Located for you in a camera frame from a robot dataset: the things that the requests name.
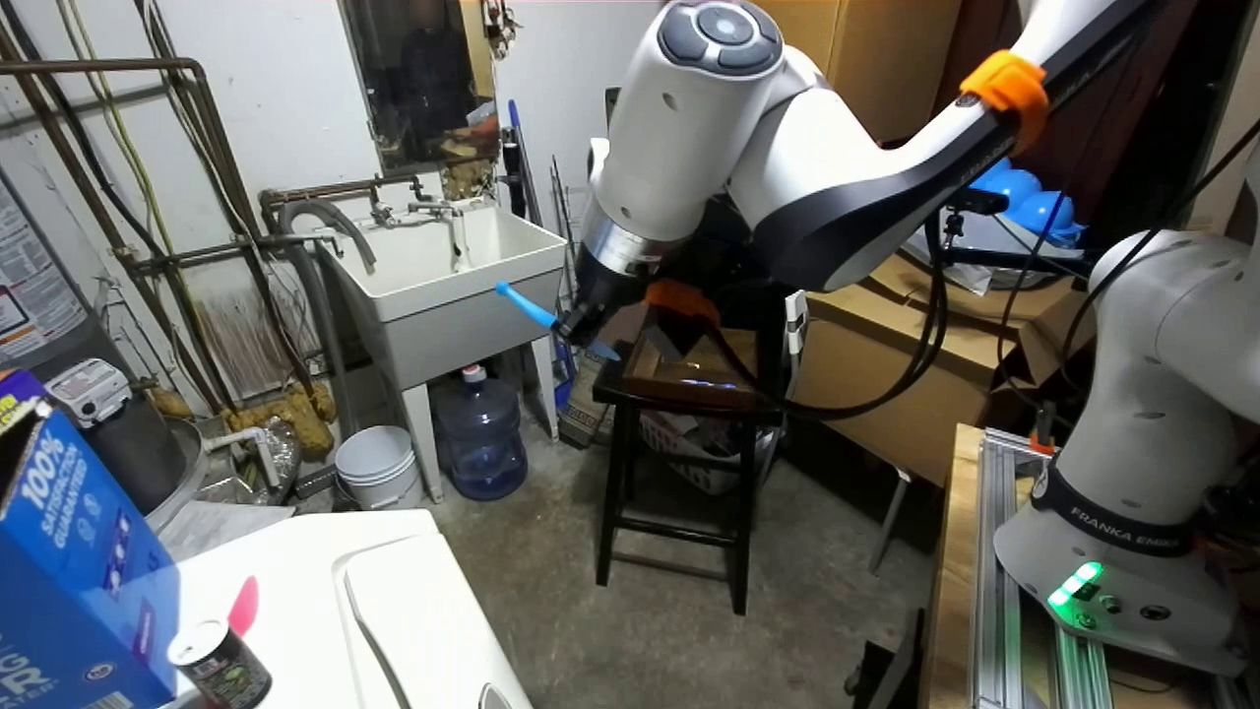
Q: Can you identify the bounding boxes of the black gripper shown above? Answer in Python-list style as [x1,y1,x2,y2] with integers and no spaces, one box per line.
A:
[558,254,655,347]

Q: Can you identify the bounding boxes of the blue plastic knife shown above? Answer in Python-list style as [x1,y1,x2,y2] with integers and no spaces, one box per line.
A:
[491,282,558,330]

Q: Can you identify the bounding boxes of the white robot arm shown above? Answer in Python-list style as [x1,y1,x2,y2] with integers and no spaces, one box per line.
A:
[558,0,1260,678]

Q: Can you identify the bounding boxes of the dark wooden cutlery tray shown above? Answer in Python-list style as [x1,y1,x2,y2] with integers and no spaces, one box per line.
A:
[617,311,755,405]

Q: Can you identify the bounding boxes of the black metal stool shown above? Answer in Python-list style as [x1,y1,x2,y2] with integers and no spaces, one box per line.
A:
[596,340,781,613]

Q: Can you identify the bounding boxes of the blue water jug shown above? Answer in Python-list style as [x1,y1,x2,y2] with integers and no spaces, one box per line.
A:
[439,366,527,500]

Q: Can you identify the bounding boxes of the white utility sink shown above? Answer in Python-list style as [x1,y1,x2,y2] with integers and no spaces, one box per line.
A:
[336,204,562,503]

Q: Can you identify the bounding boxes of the white plastic bucket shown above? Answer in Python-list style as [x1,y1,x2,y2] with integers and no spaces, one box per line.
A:
[330,427,422,514]

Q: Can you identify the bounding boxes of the metal faucet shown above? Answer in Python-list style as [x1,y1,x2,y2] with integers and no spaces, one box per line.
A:
[262,177,462,271]

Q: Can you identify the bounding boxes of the white washing machine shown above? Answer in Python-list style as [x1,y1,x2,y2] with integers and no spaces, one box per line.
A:
[162,507,533,709]

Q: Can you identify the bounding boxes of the pink plastic spoon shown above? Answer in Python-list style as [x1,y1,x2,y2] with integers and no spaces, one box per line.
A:
[230,577,262,637]

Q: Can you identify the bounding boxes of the small dark can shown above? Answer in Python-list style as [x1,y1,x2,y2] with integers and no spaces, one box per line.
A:
[166,619,273,709]

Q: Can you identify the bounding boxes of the blue cardboard box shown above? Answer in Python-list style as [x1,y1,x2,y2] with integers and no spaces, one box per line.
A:
[0,369,180,709]

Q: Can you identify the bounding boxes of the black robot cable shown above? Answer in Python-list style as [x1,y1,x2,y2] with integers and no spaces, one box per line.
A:
[707,116,1260,427]

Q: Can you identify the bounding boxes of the orange cable clip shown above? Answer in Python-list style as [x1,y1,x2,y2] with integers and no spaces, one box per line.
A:
[960,51,1052,128]

